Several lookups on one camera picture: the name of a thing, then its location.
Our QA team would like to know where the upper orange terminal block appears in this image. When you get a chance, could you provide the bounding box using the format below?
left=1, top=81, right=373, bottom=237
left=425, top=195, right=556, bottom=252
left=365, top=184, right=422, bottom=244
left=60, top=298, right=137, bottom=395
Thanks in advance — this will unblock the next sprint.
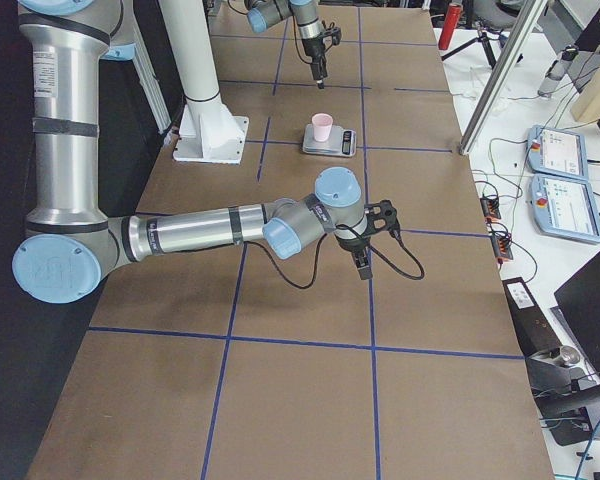
left=480, top=196, right=501, bottom=222

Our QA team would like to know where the orange terminal block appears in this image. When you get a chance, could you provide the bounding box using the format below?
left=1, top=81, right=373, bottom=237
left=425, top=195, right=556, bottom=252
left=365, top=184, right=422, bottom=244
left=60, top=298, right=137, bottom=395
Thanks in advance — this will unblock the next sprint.
left=480, top=196, right=501, bottom=222
left=490, top=231, right=514, bottom=265

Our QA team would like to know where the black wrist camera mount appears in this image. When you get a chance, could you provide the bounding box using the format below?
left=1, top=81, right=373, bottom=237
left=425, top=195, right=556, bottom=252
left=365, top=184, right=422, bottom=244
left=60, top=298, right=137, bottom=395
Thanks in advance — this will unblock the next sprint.
left=320, top=26, right=342, bottom=50
left=363, top=200, right=400, bottom=238

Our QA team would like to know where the upper teach pendant tablet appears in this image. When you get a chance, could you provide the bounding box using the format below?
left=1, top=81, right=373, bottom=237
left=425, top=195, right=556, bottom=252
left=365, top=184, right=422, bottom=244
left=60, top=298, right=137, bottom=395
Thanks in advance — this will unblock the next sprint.
left=527, top=125, right=589, bottom=180

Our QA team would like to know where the lower teach pendant tablet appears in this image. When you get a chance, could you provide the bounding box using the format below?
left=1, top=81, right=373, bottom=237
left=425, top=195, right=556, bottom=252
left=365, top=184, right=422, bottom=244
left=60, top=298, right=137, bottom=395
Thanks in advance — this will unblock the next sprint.
left=529, top=174, right=600, bottom=244

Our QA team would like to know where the aluminium frame post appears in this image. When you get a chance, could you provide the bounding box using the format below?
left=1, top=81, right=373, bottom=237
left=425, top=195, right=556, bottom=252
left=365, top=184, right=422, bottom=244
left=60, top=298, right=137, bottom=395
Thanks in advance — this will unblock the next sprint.
left=458, top=0, right=548, bottom=155

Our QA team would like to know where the black camera cable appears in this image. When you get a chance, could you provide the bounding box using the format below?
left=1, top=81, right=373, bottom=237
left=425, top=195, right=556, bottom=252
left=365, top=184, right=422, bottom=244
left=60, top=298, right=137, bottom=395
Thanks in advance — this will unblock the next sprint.
left=242, top=222, right=426, bottom=289
left=290, top=14, right=331, bottom=66

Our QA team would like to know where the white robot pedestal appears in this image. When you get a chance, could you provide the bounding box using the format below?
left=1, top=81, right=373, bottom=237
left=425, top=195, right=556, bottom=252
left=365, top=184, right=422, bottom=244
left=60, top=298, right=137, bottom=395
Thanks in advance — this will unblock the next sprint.
left=159, top=0, right=249, bottom=164

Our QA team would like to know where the silver digital kitchen scale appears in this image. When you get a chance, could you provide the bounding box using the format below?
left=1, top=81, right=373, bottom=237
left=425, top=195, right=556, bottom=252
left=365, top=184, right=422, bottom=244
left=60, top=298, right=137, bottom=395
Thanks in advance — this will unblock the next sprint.
left=302, top=124, right=356, bottom=157

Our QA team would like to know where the teach pendant tablet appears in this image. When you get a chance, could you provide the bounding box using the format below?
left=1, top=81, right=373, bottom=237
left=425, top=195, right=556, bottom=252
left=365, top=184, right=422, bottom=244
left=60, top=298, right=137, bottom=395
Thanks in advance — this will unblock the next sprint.
left=527, top=125, right=589, bottom=180
left=529, top=174, right=600, bottom=244

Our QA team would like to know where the lower orange terminal block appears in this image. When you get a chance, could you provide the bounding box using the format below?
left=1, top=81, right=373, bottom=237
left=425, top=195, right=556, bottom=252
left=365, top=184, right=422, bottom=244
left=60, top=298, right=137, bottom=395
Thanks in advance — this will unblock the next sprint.
left=490, top=231, right=514, bottom=265

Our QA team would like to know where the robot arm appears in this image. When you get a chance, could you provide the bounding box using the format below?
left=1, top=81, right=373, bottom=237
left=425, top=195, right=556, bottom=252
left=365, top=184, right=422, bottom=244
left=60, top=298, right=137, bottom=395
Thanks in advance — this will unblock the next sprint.
left=244, top=0, right=328, bottom=89
left=12, top=1, right=376, bottom=304

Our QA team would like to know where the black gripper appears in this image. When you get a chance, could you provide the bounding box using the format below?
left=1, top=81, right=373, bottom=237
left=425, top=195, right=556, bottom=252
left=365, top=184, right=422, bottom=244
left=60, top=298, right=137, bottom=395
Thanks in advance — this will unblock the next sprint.
left=302, top=35, right=327, bottom=89
left=335, top=228, right=373, bottom=279

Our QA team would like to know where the pink plastic cup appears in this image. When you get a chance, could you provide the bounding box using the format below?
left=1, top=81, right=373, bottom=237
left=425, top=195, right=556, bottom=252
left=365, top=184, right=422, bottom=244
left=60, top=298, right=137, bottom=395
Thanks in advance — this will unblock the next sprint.
left=311, top=113, right=333, bottom=142

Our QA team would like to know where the red cylinder bottle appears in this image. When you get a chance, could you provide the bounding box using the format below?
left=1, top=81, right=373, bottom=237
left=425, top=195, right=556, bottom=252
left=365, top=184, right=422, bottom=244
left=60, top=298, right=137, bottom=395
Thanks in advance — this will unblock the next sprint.
left=438, top=2, right=463, bottom=51

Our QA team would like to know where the black box with label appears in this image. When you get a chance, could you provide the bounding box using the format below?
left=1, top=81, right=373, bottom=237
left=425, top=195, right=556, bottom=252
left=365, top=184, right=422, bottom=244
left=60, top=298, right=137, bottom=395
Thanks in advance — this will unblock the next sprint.
left=502, top=277, right=561, bottom=357

